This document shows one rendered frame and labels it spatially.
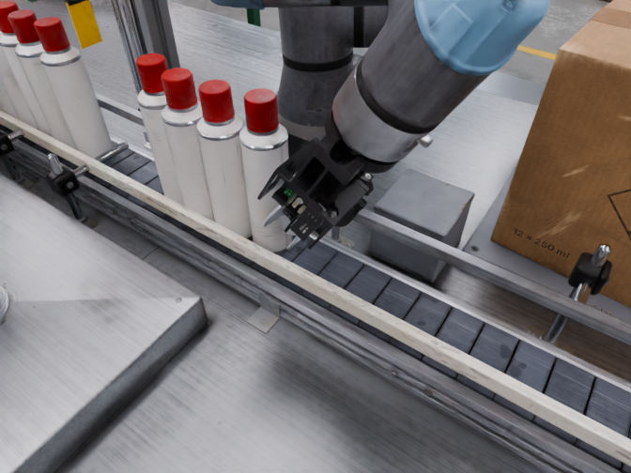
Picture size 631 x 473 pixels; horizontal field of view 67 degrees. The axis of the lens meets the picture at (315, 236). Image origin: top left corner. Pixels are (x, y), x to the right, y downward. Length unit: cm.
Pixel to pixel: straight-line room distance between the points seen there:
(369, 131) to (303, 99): 45
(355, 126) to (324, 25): 42
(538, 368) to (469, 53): 35
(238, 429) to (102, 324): 19
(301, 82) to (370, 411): 51
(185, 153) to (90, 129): 24
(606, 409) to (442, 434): 16
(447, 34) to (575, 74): 28
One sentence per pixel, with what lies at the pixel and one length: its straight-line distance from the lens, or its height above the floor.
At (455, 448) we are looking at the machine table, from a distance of 55.
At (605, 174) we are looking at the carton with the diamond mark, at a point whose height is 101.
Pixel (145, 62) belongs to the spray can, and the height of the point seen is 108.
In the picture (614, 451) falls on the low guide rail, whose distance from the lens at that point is 51.
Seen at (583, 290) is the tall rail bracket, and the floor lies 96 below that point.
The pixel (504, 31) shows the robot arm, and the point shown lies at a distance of 31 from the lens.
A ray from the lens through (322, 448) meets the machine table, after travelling 53.
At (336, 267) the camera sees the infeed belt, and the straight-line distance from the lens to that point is 59.
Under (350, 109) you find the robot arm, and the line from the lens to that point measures 36.
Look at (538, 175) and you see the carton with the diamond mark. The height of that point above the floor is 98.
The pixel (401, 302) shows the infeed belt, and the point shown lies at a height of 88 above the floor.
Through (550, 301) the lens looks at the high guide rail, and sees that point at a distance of 51.
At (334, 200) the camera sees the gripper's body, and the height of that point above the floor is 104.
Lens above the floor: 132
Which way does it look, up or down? 44 degrees down
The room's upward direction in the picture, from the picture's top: straight up
